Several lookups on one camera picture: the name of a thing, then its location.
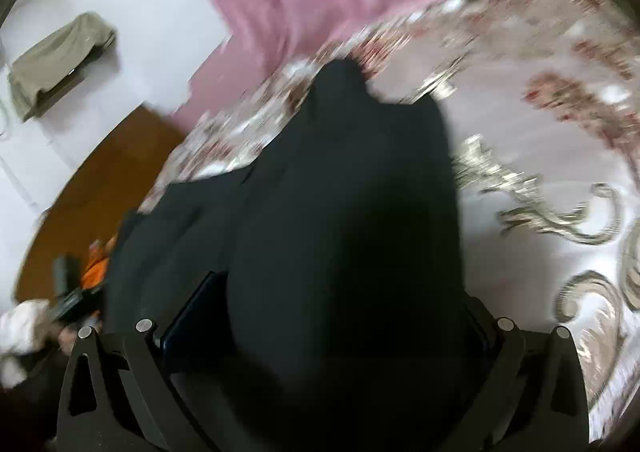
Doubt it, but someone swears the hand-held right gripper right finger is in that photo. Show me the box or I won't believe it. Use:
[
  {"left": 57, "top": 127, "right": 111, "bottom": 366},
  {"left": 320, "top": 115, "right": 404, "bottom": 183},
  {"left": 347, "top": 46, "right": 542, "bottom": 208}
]
[{"left": 465, "top": 297, "right": 590, "bottom": 452}]

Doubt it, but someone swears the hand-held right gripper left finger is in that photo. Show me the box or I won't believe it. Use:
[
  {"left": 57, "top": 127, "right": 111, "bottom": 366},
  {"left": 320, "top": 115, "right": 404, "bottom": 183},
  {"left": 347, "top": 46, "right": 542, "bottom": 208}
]
[{"left": 56, "top": 272, "right": 230, "bottom": 452}]

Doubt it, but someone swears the olive folded cloth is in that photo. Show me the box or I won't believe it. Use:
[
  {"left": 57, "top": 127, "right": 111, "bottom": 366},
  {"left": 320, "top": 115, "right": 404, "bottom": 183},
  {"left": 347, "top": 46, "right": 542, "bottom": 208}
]
[{"left": 9, "top": 13, "right": 117, "bottom": 122}]

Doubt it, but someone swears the person's left hand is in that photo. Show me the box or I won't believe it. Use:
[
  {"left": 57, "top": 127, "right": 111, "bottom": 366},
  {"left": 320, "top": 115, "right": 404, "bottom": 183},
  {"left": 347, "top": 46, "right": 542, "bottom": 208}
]
[{"left": 56, "top": 324, "right": 81, "bottom": 354}]

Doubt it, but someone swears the dark large garment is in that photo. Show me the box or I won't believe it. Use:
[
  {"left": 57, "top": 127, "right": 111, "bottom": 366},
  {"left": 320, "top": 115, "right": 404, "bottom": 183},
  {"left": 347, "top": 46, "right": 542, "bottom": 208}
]
[{"left": 102, "top": 59, "right": 493, "bottom": 452}]

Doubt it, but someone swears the floral bedspread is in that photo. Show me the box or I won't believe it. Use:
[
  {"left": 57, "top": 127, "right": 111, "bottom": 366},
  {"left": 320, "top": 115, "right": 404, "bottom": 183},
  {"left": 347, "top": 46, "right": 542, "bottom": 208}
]
[{"left": 137, "top": 0, "right": 640, "bottom": 443}]

